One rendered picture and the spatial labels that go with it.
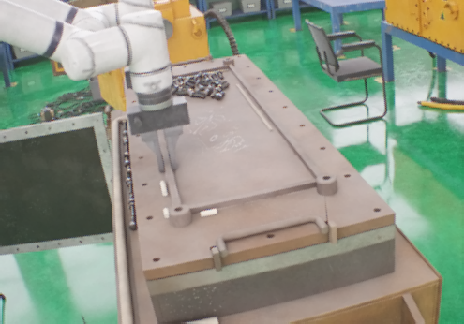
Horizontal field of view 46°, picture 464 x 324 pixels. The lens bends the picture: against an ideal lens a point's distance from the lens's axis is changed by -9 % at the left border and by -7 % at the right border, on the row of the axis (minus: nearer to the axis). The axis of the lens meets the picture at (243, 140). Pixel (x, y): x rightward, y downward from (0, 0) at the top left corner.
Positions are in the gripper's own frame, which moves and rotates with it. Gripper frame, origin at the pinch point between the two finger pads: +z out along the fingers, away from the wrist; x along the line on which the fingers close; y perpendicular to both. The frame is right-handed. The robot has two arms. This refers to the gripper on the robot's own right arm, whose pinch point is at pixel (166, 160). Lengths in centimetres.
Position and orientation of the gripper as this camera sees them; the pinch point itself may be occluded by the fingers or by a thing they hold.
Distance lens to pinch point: 132.0
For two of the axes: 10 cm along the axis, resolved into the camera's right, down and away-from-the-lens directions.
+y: 2.1, 3.5, -9.1
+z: 1.2, 9.2, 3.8
